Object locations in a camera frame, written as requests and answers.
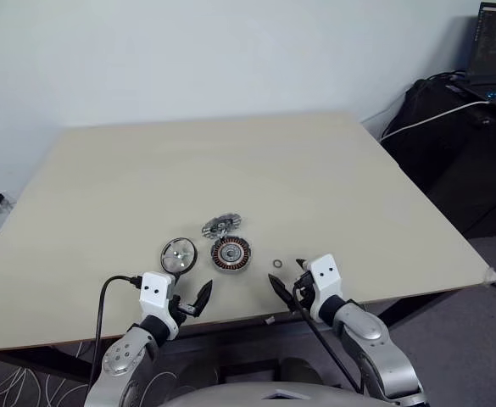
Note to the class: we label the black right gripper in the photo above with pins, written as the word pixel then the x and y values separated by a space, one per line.
pixel 303 288

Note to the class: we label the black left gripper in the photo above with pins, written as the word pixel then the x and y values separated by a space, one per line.
pixel 175 311

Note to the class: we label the black rimmed motor rotor disc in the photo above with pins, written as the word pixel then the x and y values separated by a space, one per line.
pixel 179 254

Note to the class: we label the grey motor housing with stator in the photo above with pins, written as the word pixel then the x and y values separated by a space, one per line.
pixel 230 254

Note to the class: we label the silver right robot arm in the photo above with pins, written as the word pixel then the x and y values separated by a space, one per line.
pixel 366 330

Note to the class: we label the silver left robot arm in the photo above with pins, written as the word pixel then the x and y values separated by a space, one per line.
pixel 124 356

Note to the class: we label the small white tag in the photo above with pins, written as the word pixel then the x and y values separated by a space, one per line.
pixel 269 321

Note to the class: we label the silver robot torso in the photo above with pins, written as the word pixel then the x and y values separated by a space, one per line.
pixel 273 394

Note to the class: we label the black cabinet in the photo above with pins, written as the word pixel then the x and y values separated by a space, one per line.
pixel 455 169

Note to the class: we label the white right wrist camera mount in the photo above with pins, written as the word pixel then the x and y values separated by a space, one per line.
pixel 324 275

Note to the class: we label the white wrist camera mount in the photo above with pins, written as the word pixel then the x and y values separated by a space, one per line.
pixel 154 292
pixel 324 275

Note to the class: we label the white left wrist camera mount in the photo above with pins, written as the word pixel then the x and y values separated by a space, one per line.
pixel 154 292

